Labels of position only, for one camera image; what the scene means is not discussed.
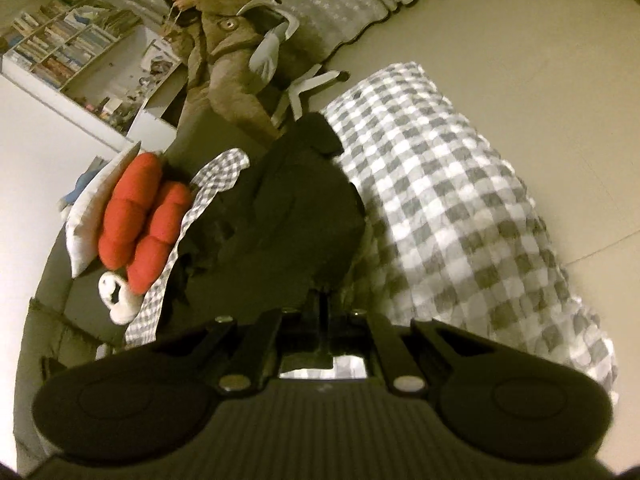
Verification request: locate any white plush toy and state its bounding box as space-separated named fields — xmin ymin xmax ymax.
xmin=97 ymin=270 xmax=146 ymax=325

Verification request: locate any blue white cloth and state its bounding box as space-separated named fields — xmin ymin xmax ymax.
xmin=59 ymin=159 xmax=103 ymax=211

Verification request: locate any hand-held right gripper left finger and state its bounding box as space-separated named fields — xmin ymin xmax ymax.
xmin=164 ymin=292 xmax=322 ymax=394

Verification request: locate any grey white checkered blanket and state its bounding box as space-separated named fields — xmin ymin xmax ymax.
xmin=125 ymin=61 xmax=618 ymax=406

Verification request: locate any dark garment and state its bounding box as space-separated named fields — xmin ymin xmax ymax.
xmin=167 ymin=112 xmax=367 ymax=333

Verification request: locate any white office chair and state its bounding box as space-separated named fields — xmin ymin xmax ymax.
xmin=237 ymin=0 xmax=351 ymax=127

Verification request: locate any white desk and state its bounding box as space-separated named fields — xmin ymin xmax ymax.
xmin=127 ymin=37 xmax=185 ymax=137

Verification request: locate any white pillow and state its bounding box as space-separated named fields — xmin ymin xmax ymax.
xmin=65 ymin=141 xmax=143 ymax=279

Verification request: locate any red segmented cushion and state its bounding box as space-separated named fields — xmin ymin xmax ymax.
xmin=97 ymin=152 xmax=193 ymax=294

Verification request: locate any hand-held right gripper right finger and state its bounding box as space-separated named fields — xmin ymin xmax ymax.
xmin=320 ymin=292 xmax=453 ymax=394

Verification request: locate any white bookshelf with books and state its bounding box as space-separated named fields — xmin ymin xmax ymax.
xmin=0 ymin=0 xmax=142 ymax=93

